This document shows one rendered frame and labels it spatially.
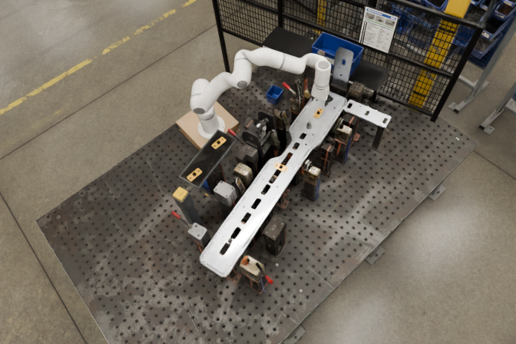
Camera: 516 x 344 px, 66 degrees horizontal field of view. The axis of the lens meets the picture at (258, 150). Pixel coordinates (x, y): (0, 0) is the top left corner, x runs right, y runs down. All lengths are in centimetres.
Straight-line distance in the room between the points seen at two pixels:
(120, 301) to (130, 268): 19
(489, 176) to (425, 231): 78
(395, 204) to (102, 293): 186
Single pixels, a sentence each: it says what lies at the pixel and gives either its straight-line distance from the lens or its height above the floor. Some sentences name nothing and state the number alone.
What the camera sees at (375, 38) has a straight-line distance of 276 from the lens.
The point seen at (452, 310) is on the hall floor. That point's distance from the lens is 333.
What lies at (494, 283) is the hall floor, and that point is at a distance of 350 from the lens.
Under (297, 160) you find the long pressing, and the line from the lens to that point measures 241.
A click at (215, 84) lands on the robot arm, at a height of 133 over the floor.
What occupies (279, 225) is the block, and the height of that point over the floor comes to 103.
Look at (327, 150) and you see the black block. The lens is 246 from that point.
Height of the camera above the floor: 307
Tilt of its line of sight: 58 degrees down
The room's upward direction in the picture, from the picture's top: 7 degrees counter-clockwise
